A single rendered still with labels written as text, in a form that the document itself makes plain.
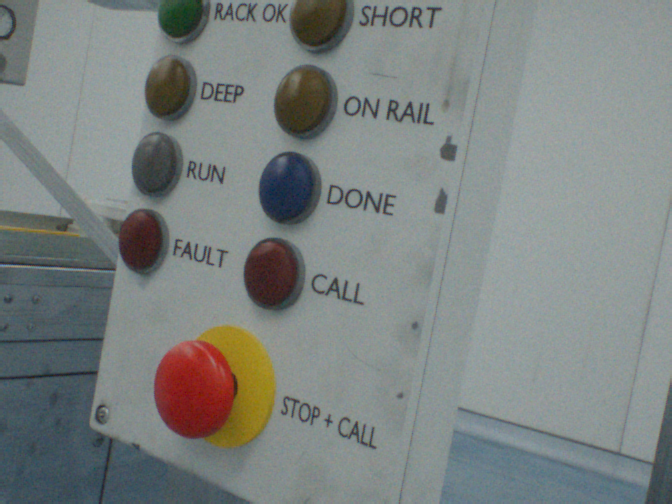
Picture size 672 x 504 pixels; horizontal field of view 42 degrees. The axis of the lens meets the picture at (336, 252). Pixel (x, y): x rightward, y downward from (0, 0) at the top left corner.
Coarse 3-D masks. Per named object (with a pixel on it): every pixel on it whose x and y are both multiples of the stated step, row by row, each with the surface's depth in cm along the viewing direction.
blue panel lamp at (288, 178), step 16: (288, 160) 35; (272, 176) 36; (288, 176) 35; (304, 176) 35; (272, 192) 36; (288, 192) 35; (304, 192) 35; (272, 208) 36; (288, 208) 35; (304, 208) 35
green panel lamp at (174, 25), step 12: (168, 0) 40; (180, 0) 39; (192, 0) 39; (168, 12) 40; (180, 12) 39; (192, 12) 39; (168, 24) 40; (180, 24) 39; (192, 24) 39; (180, 36) 40
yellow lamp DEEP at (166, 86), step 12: (168, 60) 40; (156, 72) 40; (168, 72) 40; (180, 72) 39; (156, 84) 40; (168, 84) 39; (180, 84) 39; (156, 96) 40; (168, 96) 39; (180, 96) 39; (156, 108) 40; (168, 108) 40
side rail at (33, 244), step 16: (0, 240) 107; (16, 240) 109; (32, 240) 111; (48, 240) 113; (64, 240) 115; (80, 240) 117; (32, 256) 112; (48, 256) 113; (64, 256) 116; (80, 256) 118; (96, 256) 120
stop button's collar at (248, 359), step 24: (216, 336) 37; (240, 336) 37; (240, 360) 37; (264, 360) 36; (240, 384) 37; (264, 384) 36; (240, 408) 36; (264, 408) 36; (216, 432) 37; (240, 432) 36
